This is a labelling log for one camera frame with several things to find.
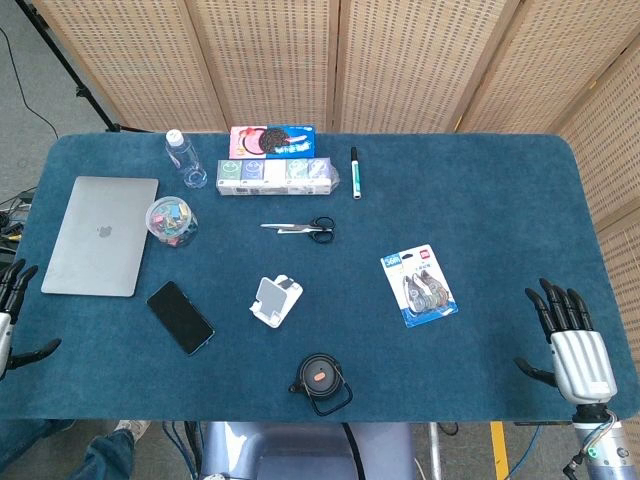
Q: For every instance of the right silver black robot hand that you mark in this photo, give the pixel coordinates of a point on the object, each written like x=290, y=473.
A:
x=582, y=360

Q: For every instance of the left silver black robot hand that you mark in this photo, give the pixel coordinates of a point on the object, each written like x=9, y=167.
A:
x=6, y=330

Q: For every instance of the black smartphone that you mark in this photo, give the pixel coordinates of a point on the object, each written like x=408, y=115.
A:
x=180, y=317

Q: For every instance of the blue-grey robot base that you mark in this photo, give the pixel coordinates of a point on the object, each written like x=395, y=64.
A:
x=300, y=450

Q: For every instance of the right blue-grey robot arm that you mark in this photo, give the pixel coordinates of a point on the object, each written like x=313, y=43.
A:
x=607, y=450

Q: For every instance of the white phone stand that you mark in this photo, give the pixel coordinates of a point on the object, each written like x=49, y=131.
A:
x=272, y=300

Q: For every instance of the black tripod stand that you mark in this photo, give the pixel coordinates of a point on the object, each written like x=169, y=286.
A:
x=65, y=65

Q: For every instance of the grey laptop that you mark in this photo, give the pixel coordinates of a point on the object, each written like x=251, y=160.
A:
x=100, y=235

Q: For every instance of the person's leg in jeans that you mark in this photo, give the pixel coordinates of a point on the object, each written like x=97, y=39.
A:
x=105, y=455

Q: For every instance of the beige shoe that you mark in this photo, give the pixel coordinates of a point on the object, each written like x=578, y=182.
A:
x=132, y=430

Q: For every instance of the metal table leg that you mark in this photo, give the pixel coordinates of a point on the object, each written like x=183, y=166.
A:
x=435, y=450

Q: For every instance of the blue correction tape blister pack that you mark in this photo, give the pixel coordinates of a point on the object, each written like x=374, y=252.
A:
x=420, y=287

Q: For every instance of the clear jar of binder clips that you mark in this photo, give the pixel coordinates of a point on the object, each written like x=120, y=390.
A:
x=171, y=222

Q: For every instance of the blue table cloth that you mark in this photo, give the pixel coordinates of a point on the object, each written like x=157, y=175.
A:
x=450, y=210

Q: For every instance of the clear plastic water bottle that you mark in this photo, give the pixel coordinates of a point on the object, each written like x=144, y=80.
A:
x=184, y=155

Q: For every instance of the green whiteboard marker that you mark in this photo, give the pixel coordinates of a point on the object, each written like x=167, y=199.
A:
x=356, y=172

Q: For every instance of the multi-pack of pocket tissues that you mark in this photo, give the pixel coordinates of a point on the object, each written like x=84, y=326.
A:
x=275, y=176

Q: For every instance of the Oreo cookie box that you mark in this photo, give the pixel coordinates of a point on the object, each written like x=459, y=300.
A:
x=272, y=141

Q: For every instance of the woven bamboo folding screen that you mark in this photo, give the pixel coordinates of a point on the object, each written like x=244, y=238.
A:
x=400, y=60

